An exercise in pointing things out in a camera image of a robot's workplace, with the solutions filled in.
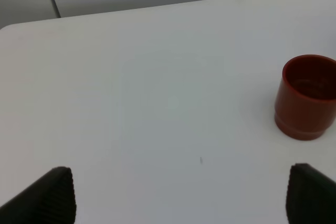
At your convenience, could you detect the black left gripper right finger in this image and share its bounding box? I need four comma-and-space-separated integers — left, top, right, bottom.
286, 163, 335, 224

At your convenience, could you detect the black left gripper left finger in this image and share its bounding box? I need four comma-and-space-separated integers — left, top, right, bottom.
1, 166, 76, 223

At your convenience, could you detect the red plastic cup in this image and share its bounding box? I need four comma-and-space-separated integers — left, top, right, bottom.
275, 55, 335, 141

